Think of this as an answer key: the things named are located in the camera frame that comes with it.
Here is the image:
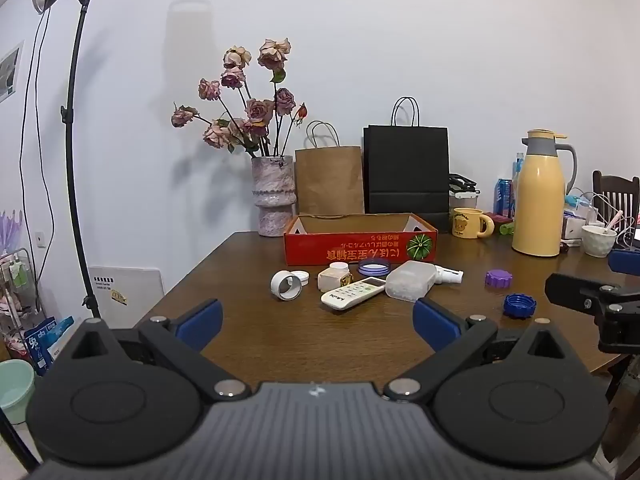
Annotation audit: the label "white ceramic bowl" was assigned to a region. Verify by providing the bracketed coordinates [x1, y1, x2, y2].
[581, 225, 618, 259]

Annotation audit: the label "blue drink can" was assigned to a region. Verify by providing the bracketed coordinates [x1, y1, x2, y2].
[494, 178, 515, 218]

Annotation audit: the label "white plastic tub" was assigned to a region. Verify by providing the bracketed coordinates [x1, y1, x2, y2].
[449, 191, 480, 211]

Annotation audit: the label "dried pink roses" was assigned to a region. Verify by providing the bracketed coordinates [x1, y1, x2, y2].
[171, 37, 308, 158]

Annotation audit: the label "translucent plastic container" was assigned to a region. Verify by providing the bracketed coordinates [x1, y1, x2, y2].
[385, 260, 436, 303]

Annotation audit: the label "black lamp cable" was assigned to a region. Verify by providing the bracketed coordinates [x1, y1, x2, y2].
[19, 7, 56, 321]

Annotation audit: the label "wooden chair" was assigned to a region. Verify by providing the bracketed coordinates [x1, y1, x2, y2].
[592, 170, 640, 231]

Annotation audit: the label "purple plastic hangers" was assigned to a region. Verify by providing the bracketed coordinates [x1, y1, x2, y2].
[0, 210, 23, 256]

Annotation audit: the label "framed wall picture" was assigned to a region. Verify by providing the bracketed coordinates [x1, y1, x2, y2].
[0, 40, 26, 106]

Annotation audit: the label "white remote control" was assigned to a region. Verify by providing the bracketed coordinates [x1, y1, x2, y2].
[321, 277, 387, 310]

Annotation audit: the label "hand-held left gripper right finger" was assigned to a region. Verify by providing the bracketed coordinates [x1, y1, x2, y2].
[384, 297, 583, 402]

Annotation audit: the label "blue printed packets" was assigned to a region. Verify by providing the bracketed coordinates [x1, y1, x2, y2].
[24, 316, 76, 376]

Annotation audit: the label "black light stand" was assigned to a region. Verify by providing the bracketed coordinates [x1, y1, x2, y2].
[0, 0, 103, 471]

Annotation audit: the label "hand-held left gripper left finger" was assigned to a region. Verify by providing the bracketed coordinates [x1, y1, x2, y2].
[54, 299, 252, 403]

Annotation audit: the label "blue ribbed cap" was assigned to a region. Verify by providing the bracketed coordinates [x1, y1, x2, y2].
[503, 293, 537, 319]

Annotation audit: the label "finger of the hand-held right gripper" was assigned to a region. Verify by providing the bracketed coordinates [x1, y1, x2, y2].
[607, 249, 640, 277]
[545, 273, 640, 354]

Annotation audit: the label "red cardboard box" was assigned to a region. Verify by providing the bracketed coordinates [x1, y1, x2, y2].
[284, 212, 439, 267]

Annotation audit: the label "green plastic bucket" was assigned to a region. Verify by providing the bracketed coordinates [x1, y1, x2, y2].
[0, 358, 37, 426]

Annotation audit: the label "pink marbled ceramic vase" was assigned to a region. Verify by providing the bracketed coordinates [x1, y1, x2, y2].
[251, 155, 296, 237]

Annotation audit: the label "white cable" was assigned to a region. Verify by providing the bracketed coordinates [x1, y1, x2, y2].
[567, 187, 621, 223]

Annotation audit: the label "small beige bottle white cap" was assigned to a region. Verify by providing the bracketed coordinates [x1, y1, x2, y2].
[317, 261, 351, 292]

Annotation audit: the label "brown paper bag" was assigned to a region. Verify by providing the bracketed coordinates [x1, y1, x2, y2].
[294, 121, 365, 216]

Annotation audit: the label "white small box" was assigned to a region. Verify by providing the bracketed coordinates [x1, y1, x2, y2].
[561, 212, 591, 247]

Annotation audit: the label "yellow thermos jug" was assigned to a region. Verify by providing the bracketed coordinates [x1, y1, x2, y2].
[511, 130, 578, 257]

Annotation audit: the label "metal wire rack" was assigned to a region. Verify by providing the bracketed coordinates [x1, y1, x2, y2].
[0, 247, 46, 361]

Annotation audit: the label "white tape roll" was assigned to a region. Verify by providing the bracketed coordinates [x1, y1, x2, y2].
[270, 270, 302, 302]

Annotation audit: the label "black paper bag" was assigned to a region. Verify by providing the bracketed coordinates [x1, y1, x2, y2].
[363, 96, 451, 233]

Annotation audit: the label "white flat panel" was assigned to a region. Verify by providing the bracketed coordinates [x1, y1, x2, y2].
[87, 266, 166, 331]

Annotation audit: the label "purple ribbed cap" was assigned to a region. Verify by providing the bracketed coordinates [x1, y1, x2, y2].
[485, 269, 514, 292]

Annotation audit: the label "yellow bear mug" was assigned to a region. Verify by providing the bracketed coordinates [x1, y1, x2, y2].
[451, 207, 496, 239]

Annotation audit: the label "clear glass bottle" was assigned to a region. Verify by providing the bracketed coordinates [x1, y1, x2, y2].
[511, 152, 525, 196]

